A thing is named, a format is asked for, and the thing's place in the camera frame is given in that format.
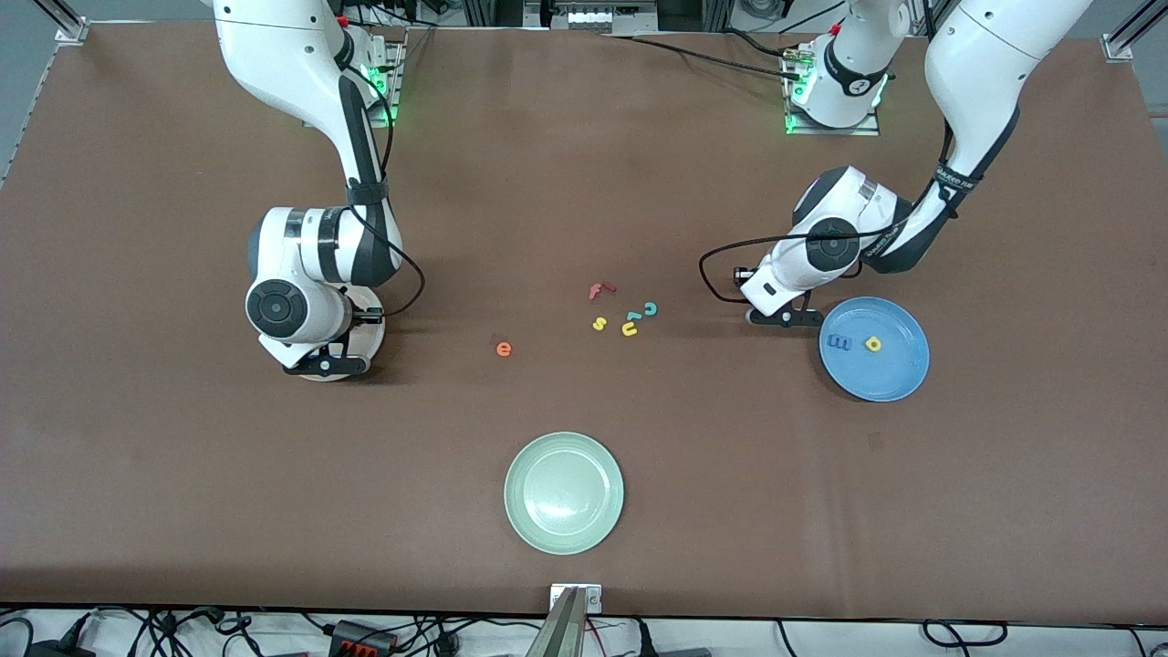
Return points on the beige round plate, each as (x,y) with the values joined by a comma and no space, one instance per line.
(375,342)

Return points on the black red power strip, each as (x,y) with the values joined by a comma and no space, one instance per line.
(363,639)

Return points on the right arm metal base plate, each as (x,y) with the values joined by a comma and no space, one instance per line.
(394,73)

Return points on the grey metal camera post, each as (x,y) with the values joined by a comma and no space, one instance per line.
(561,630)

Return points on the blue round plate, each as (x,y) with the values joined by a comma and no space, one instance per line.
(890,370)

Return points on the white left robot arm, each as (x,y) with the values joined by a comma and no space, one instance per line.
(976,73)

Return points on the pale green round plate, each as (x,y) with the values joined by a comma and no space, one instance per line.
(564,493)

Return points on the aluminium frame with equipment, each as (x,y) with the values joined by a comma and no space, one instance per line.
(593,14)

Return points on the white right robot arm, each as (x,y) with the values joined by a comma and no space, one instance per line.
(301,55)

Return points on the metal table edge bracket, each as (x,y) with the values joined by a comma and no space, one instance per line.
(591,599)

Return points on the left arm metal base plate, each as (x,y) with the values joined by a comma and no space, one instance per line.
(867,130)

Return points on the blue foam letter m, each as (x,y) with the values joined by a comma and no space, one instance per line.
(839,343)

